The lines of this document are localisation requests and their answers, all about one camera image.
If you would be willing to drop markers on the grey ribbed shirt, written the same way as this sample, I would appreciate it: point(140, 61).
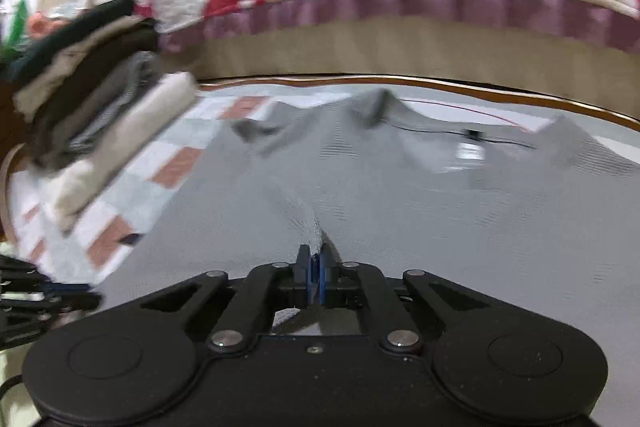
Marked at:
point(425, 217)

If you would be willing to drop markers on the beige bed frame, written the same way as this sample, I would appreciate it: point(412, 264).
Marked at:
point(400, 52)

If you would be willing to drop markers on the stack of folded clothes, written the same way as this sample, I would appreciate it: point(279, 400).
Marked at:
point(100, 107)

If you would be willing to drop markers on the grey plush bunny toy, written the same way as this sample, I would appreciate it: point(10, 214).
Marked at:
point(45, 26)

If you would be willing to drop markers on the green plastic bag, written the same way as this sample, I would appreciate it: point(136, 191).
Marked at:
point(19, 22)

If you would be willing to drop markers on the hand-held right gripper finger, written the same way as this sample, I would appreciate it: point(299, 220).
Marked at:
point(323, 279)
point(311, 279)

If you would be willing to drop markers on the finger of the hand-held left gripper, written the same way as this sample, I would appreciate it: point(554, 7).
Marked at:
point(75, 303)
point(70, 289)

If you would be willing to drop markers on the checked printed floor rug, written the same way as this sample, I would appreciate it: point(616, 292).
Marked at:
point(125, 197)

